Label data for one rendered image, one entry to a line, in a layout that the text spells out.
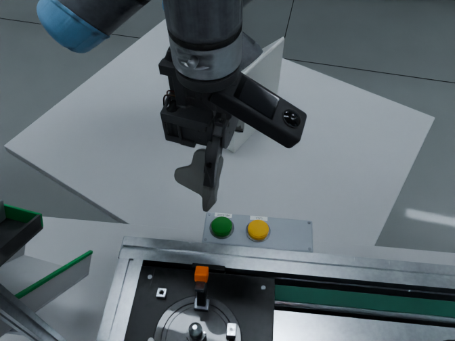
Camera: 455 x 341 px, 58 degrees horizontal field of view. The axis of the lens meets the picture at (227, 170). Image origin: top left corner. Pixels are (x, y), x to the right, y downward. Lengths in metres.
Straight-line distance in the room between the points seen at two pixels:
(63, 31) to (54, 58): 2.42
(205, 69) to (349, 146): 0.72
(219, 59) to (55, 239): 0.66
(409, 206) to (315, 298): 1.42
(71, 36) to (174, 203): 0.55
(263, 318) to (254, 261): 0.11
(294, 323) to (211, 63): 0.52
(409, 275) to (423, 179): 1.47
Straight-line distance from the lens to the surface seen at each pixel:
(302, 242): 0.80
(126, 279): 0.79
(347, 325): 0.81
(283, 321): 0.79
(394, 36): 3.10
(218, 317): 0.71
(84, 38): 0.51
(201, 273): 0.64
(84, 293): 0.90
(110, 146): 1.09
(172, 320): 0.71
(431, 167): 2.33
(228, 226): 0.79
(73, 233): 0.97
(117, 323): 0.76
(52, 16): 0.51
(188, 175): 0.54
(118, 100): 1.21
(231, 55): 0.42
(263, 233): 0.79
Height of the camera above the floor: 1.66
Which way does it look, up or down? 53 degrees down
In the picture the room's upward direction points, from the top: straight up
